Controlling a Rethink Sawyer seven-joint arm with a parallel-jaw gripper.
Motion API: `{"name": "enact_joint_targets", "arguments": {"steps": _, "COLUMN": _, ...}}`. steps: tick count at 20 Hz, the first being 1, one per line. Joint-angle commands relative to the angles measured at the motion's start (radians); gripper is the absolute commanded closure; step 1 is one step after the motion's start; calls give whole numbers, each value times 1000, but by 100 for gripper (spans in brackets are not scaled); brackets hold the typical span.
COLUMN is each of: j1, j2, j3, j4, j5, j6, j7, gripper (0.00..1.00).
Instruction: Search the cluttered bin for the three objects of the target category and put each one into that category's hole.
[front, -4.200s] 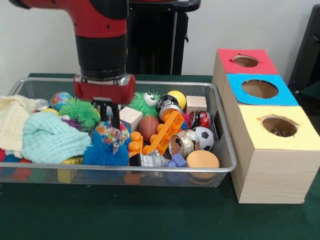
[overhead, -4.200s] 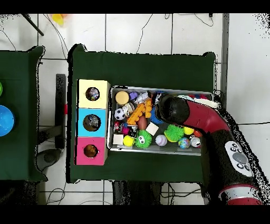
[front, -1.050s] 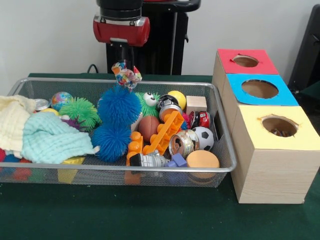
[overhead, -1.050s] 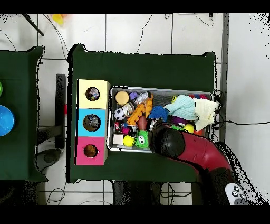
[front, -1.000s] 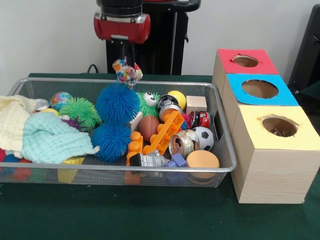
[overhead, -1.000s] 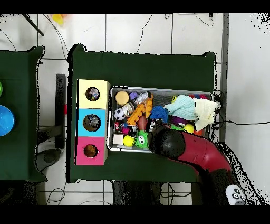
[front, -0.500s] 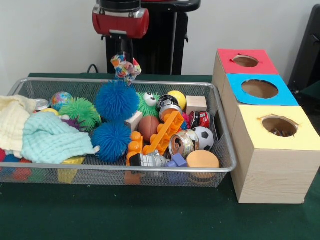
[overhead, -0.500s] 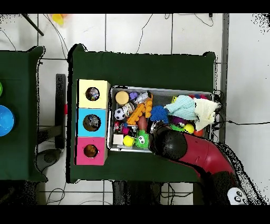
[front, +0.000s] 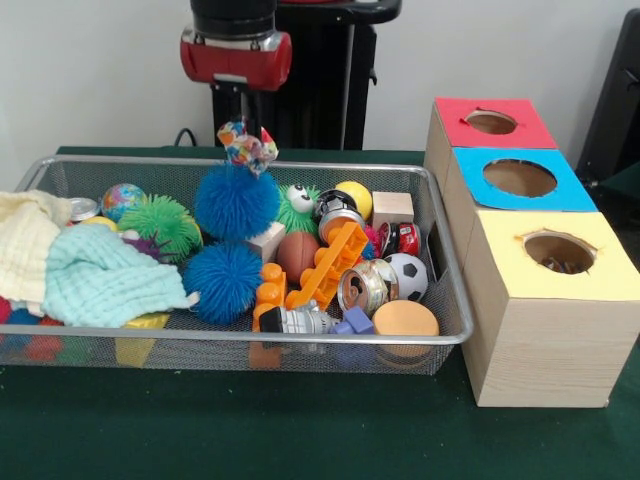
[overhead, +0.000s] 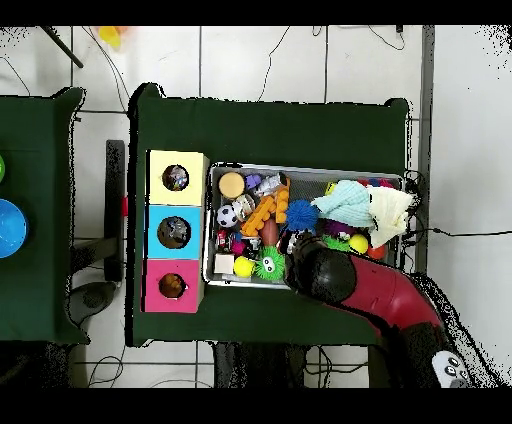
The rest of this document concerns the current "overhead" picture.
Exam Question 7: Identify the multicolour cartoon print cloth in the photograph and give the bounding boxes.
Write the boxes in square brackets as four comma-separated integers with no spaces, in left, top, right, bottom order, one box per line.
[163,166,189,191]

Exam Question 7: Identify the mint green cloth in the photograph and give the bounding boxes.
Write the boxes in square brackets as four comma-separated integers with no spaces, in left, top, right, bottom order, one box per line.
[311,179,376,229]

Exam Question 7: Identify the yellow rubber duck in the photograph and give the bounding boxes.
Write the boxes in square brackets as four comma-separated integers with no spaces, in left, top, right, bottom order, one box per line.
[161,275,185,298]

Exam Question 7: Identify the cream yellow cloth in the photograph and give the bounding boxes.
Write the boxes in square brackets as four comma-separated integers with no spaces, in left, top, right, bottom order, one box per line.
[367,186,419,249]

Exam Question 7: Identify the shallow clear mesh bin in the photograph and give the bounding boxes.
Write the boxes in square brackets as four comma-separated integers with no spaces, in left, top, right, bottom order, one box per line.
[203,163,404,297]

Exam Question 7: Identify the wooden box with three holes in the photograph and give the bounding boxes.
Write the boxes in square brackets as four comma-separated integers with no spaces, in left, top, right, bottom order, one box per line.
[142,149,209,315]

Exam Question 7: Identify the orange plastic toy brick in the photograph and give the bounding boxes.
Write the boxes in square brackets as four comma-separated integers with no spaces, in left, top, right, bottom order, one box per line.
[239,187,291,238]

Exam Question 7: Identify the brown toy football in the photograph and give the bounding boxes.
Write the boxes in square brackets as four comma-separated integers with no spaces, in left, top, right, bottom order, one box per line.
[260,219,281,247]

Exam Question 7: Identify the black white toy soccer ball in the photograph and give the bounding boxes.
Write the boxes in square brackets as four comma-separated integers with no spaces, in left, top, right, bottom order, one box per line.
[216,205,240,229]

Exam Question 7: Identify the peach orange ball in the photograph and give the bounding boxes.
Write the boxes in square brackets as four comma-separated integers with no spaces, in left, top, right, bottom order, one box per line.
[219,172,246,201]

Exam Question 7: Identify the blue spiky ball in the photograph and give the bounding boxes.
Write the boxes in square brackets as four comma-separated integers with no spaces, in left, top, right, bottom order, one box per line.
[285,199,321,233]

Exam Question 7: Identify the green spiky ball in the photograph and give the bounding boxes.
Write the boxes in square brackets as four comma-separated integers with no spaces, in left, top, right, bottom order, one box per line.
[254,245,288,282]

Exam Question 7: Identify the yellow ball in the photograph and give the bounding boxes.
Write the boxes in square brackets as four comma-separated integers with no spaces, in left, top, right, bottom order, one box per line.
[233,256,257,279]
[348,233,370,256]

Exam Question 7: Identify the small wooden cube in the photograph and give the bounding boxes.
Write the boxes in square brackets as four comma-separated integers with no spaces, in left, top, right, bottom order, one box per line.
[214,254,237,276]

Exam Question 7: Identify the black chair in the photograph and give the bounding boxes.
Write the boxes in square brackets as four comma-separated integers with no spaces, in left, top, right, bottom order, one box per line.
[70,139,129,325]

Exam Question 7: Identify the grey metal beam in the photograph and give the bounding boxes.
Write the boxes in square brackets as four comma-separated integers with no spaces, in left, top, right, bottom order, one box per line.
[410,25,437,281]

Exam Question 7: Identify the green cloth side table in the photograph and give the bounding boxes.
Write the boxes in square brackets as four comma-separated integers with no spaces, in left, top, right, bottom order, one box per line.
[0,86,88,345]

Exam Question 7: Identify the yellow floor object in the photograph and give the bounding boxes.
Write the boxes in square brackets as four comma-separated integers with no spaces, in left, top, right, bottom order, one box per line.
[97,26,125,49]

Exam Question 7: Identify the blue round disc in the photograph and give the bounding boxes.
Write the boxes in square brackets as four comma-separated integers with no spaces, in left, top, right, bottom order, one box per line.
[0,198,29,259]

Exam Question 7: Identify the black rod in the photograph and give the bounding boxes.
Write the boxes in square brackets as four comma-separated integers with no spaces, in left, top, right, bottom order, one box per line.
[39,26,85,69]

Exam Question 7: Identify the black cable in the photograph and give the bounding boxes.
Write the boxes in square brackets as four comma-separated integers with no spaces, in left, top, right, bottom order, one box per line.
[402,169,512,248]
[257,25,293,103]

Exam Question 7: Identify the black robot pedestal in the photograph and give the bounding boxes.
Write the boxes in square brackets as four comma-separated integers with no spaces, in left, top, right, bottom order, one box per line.
[211,342,315,389]

